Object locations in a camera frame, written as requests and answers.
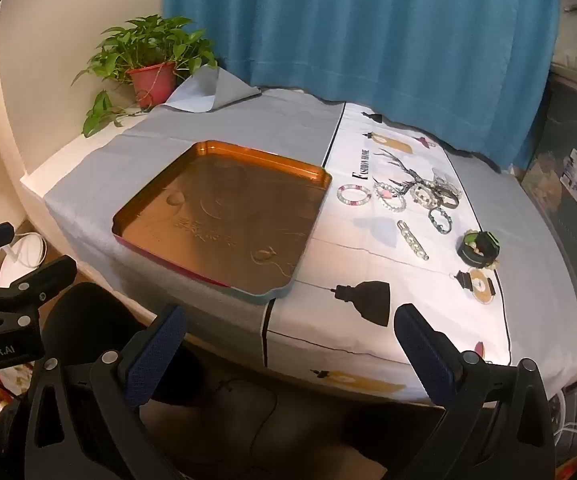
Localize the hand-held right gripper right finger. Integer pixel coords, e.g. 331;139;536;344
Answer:
393;304;555;480

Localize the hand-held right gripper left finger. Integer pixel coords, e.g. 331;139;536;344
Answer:
24;304;187;480

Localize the black and green bracelet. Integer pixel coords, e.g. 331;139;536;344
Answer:
457;230;499;267

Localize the teal bead bracelet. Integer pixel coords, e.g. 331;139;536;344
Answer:
427;206;453;235

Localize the orange metal tray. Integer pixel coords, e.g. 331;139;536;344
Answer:
112;140;333;302

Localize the multicoloured bead bracelet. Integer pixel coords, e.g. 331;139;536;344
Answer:
337;185;372;207

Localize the white round floor object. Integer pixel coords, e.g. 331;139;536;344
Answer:
0;232;48;306

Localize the grey and white printed tablecloth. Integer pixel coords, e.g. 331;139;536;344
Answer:
43;67;577;403

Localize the red flower pot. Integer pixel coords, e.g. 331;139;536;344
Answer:
127;62;176;109

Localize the green pothos plant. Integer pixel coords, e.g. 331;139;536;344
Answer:
71;14;219;138

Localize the blue curtain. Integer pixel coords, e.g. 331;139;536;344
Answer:
161;0;562;171

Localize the black floor cable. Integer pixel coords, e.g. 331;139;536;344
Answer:
213;380;279;441

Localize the black bangle bracelet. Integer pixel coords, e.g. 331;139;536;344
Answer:
436;187;462;210

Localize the thin silver bracelet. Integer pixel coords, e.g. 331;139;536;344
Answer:
431;167;457;191

